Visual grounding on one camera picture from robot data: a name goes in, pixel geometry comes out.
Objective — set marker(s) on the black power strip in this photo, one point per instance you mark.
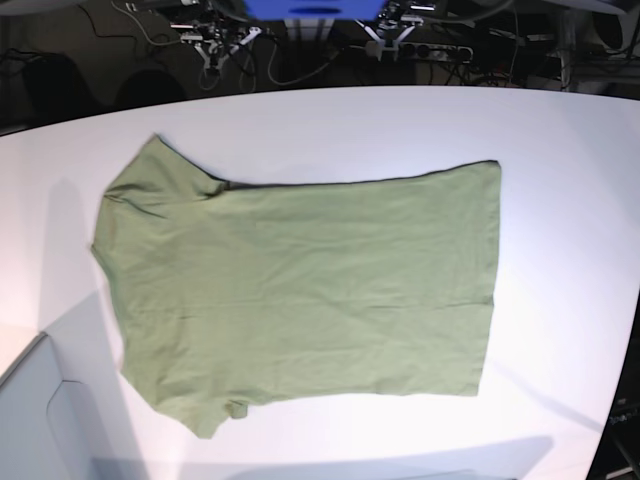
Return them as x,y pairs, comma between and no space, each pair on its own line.
428,52

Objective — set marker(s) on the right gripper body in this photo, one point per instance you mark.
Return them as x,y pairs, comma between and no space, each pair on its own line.
216,42

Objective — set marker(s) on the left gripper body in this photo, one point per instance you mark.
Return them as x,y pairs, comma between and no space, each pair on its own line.
387,34

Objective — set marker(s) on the blue box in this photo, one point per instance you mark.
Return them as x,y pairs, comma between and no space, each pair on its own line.
314,9

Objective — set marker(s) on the green T-shirt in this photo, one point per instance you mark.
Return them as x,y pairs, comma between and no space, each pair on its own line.
230,295

